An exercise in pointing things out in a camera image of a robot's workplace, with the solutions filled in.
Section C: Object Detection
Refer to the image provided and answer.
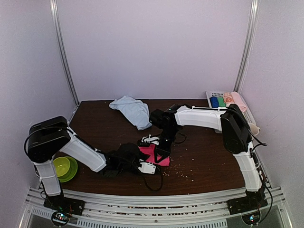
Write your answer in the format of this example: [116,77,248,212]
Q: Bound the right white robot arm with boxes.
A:
[149,104,262,210]

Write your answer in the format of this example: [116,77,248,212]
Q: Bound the magenta pink towel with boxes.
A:
[138,145,171,167]

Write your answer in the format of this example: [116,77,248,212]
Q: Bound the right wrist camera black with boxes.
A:
[149,109,167,129]

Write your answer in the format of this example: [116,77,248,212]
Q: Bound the green rolled towel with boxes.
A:
[217,97,226,107]

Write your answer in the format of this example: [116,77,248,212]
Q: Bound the green plate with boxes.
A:
[58,156,78,183]

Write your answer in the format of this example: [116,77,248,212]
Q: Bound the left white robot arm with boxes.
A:
[24,116,149,211]

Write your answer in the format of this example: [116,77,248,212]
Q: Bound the light pink rolled towel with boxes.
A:
[231,91,247,113]

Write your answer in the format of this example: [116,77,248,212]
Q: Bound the cream patterned mug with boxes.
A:
[248,123,261,136]

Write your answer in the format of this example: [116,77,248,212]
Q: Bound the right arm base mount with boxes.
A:
[227,191,268,215]

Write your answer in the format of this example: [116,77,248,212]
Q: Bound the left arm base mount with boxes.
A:
[43,195,85,216]

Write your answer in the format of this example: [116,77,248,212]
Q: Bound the right aluminium post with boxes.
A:
[233,0,259,93]

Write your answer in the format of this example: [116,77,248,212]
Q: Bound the white plastic basket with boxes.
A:
[206,90,256,125]

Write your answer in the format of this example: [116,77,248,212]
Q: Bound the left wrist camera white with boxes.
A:
[138,161,156,175]

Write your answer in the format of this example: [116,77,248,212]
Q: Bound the aluminium post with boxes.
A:
[50,0,80,106]
[233,0,259,93]

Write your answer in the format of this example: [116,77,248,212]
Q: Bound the green bowl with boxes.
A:
[53,157,70,177]

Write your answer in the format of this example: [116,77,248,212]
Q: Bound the aluminium front rail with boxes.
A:
[17,187,294,228]

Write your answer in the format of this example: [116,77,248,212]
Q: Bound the left aluminium post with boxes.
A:
[50,0,80,106]

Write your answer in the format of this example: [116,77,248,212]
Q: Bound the light blue towel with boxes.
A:
[109,95,152,131]

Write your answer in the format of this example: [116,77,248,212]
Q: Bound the blue rolled towel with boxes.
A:
[209,96,219,108]

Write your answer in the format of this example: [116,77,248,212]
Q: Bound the cartoon print rolled towel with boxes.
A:
[223,92,235,106]

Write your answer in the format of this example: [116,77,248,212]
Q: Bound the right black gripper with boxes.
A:
[154,126,179,163]

